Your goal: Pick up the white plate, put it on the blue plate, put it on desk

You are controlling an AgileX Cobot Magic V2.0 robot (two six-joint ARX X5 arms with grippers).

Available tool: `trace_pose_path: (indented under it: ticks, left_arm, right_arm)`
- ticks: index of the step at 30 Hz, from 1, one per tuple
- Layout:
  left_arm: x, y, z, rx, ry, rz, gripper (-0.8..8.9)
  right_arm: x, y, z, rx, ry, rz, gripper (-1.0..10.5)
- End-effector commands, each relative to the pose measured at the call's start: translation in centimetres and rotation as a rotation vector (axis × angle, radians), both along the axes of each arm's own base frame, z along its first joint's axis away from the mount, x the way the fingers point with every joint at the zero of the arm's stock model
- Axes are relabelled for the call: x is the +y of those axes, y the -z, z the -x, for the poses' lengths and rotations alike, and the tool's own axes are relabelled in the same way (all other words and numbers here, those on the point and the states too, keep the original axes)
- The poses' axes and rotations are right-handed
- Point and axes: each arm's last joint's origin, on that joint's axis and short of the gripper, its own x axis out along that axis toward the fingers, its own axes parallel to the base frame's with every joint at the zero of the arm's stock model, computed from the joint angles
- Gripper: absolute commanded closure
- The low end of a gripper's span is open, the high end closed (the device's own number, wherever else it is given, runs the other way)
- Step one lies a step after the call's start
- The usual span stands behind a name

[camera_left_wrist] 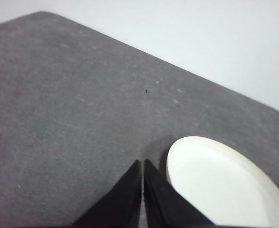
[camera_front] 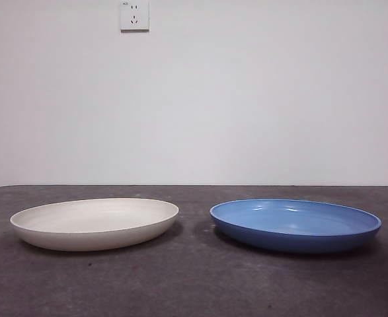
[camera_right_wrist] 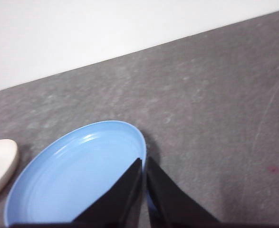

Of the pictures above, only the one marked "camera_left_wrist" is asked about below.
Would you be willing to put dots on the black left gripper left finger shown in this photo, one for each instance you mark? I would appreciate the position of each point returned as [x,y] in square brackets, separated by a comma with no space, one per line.
[120,204]

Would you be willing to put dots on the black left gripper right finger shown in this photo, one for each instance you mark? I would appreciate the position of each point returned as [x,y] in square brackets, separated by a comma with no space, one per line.
[163,204]

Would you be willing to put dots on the white round plate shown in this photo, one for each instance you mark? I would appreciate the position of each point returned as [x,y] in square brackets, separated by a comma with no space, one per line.
[220,180]

